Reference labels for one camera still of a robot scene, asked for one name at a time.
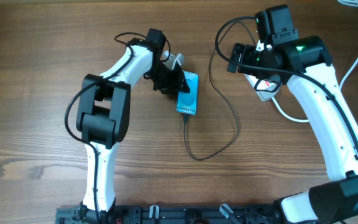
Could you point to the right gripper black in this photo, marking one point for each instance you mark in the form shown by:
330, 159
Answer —
247, 53

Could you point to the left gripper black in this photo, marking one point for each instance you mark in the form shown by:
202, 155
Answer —
173, 86

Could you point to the teal screen smartphone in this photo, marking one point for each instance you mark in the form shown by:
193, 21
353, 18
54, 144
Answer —
187, 102

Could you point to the white power strip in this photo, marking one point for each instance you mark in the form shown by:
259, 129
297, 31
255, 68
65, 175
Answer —
264, 89

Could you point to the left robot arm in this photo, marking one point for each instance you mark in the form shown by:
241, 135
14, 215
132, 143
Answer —
104, 112

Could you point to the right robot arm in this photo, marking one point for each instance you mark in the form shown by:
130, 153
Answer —
305, 66

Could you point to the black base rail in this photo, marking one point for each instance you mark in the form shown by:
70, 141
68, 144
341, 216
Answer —
154, 214

